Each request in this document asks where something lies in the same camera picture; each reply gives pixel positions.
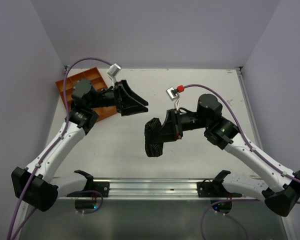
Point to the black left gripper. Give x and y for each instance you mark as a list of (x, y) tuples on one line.
[(121, 93)]

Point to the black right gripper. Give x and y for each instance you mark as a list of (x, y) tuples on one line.
[(171, 128)]

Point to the black striped underwear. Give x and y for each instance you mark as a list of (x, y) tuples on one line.
[(152, 148)]

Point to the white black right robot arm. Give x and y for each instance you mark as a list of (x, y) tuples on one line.
[(278, 186)]

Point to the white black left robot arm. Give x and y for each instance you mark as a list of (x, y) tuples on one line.
[(34, 183)]

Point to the orange compartment tray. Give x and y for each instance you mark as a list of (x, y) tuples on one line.
[(87, 90)]

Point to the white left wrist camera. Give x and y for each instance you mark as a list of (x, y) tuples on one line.
[(113, 71)]

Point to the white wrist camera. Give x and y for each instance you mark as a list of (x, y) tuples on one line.
[(174, 95), (113, 71)]

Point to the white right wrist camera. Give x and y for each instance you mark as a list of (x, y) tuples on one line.
[(174, 95)]

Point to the aluminium front rail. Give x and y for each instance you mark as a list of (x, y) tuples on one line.
[(165, 189)]

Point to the aluminium rail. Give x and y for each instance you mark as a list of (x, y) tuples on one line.
[(251, 116), (165, 189)]

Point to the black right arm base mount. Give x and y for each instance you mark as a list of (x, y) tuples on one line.
[(213, 188)]

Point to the aluminium right side rail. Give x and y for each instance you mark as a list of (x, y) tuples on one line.
[(251, 116)]

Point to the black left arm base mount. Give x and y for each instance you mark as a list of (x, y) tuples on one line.
[(103, 187)]

